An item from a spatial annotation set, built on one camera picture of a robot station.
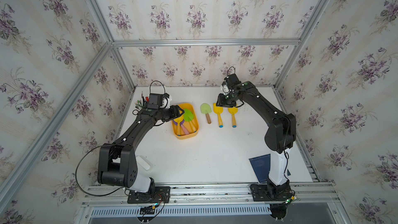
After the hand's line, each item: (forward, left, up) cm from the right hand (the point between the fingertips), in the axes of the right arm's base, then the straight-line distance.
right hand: (221, 104), depth 90 cm
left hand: (-7, +23, +1) cm, 24 cm away
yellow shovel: (+6, -10, -14) cm, 18 cm away
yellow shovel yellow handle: (+6, 0, -14) cm, 15 cm away
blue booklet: (-30, -21, -15) cm, 40 cm away
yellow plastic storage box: (-8, +21, -14) cm, 26 cm away
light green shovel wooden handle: (+8, +9, -15) cm, 20 cm away
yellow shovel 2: (-4, +27, -13) cm, 30 cm away
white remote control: (-30, +44, -12) cm, 54 cm away
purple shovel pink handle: (-8, +23, -13) cm, 28 cm away
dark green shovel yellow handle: (+1, +21, -14) cm, 25 cm away
